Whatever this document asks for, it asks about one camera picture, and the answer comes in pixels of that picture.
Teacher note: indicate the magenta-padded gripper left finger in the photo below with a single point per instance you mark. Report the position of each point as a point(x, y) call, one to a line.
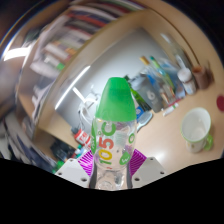
point(71, 171)

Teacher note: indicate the green-capped glass bottle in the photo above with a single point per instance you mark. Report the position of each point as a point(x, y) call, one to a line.
point(163, 71)

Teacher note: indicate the wooden shelf unit with books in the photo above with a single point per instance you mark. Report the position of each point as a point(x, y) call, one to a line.
point(66, 43)

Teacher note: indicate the dark green bottle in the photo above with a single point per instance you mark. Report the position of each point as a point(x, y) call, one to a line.
point(140, 100)

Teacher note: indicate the red and white can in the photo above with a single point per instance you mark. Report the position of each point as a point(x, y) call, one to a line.
point(82, 138)

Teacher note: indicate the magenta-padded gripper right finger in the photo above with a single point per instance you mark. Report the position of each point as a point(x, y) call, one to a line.
point(150, 171)

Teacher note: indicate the white tube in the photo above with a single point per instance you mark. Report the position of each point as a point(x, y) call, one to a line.
point(170, 109)

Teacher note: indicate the grey shaker bottle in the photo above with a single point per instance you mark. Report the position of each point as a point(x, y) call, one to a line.
point(151, 95)

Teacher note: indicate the clear glass bottle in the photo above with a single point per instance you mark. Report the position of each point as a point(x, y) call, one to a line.
point(175, 50)

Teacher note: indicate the light blue hair brush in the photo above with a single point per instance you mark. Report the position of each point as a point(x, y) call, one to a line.
point(145, 120)

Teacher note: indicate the white LED light bar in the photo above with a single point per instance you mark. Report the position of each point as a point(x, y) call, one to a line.
point(71, 88)

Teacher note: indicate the flat round red coaster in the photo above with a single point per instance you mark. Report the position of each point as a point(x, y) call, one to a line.
point(220, 103)

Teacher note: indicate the clear bottle with green cap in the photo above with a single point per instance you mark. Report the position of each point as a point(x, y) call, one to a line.
point(115, 103)

